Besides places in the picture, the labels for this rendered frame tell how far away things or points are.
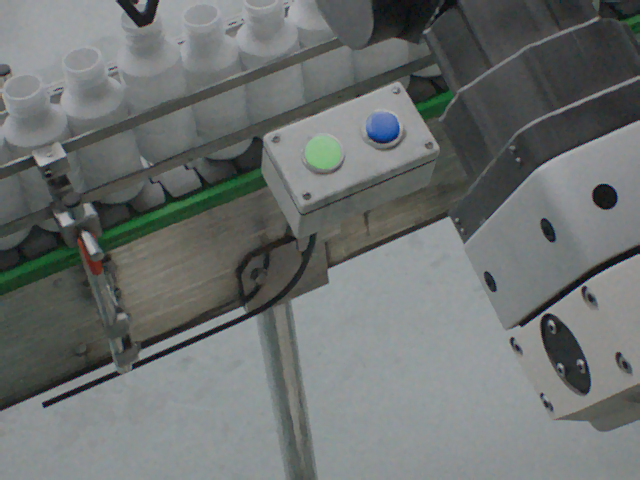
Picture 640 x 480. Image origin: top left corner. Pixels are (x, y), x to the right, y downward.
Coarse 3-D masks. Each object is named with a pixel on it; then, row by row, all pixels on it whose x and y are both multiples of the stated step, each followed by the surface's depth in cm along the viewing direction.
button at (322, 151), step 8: (320, 136) 119; (312, 144) 119; (320, 144) 119; (328, 144) 119; (336, 144) 119; (312, 152) 118; (320, 152) 118; (328, 152) 118; (336, 152) 119; (312, 160) 118; (320, 160) 118; (328, 160) 118; (336, 160) 119
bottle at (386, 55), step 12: (372, 48) 134; (384, 48) 134; (396, 48) 135; (360, 60) 136; (372, 60) 135; (384, 60) 135; (396, 60) 136; (408, 60) 138; (360, 72) 137; (372, 72) 137; (384, 84) 138
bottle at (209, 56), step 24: (192, 24) 128; (216, 24) 125; (192, 48) 127; (216, 48) 127; (192, 72) 127; (216, 72) 127; (240, 72) 130; (216, 96) 129; (240, 96) 131; (216, 120) 131; (240, 120) 133; (240, 144) 135
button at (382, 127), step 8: (376, 112) 121; (384, 112) 121; (368, 120) 120; (376, 120) 120; (384, 120) 120; (392, 120) 120; (368, 128) 120; (376, 128) 120; (384, 128) 120; (392, 128) 120; (376, 136) 120; (384, 136) 120; (392, 136) 120
